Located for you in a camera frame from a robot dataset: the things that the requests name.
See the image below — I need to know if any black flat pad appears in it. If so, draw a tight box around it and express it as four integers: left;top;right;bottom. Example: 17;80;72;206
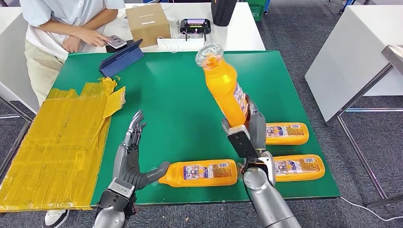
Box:
105;40;135;53

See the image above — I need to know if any brown cardboard box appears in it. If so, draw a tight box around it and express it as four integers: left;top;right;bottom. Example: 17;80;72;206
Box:
125;3;171;48

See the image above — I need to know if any person's white shoe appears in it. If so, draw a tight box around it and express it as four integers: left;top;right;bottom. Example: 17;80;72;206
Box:
43;209;70;228

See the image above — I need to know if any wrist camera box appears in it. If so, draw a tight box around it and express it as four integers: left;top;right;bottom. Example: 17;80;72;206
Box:
226;124;264;160
95;178;136;219

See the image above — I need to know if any green plastic crate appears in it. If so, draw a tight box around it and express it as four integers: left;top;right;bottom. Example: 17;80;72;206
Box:
245;0;271;22

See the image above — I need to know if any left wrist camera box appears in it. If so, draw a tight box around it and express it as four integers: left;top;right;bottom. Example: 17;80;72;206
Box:
95;178;136;219

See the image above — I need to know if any white flat block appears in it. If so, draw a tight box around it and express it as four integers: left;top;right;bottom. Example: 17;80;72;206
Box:
156;34;205;53

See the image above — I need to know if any steel frame leg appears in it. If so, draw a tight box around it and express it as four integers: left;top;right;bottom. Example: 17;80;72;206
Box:
0;95;34;179

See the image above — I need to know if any green table mat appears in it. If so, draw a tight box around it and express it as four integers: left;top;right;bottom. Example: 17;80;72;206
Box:
50;50;341;207

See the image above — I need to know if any white floor cable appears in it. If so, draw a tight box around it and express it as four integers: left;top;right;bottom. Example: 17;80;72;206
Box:
340;196;403;222

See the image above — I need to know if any orange detergent bottle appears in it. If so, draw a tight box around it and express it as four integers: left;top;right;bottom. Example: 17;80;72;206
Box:
157;159;239;189
194;43;251;128
265;122;310;146
273;154;326;183

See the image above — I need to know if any person's left hand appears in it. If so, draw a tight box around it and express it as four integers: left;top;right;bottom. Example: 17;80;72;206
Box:
62;35;83;54

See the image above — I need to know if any person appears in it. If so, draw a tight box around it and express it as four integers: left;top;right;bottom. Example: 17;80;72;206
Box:
19;0;126;106

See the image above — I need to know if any smartphone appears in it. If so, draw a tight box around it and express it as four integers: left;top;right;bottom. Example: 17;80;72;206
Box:
105;35;127;49

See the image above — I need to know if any black handheld controller with screen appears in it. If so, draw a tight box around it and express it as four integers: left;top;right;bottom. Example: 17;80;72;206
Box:
180;18;211;41

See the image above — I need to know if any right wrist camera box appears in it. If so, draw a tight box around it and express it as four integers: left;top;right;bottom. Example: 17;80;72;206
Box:
226;124;264;160

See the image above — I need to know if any blue tablet case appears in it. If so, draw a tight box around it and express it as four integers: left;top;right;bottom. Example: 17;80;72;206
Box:
99;38;145;78

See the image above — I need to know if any person's right hand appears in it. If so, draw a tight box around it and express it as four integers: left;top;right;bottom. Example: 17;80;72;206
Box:
75;28;111;48

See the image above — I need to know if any black carry case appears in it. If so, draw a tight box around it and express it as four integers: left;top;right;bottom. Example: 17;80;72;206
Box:
211;0;237;27

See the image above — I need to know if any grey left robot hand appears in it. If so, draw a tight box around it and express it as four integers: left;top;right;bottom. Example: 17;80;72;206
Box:
112;109;171;191

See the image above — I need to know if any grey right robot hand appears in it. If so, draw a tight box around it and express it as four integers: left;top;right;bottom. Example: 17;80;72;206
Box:
221;94;268;152

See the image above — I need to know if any yellow taped cardboard sheet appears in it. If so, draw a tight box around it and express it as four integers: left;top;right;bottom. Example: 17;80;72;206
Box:
0;77;126;212

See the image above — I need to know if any white table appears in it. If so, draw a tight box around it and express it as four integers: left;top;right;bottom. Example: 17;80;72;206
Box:
305;4;403;124
94;2;266;54

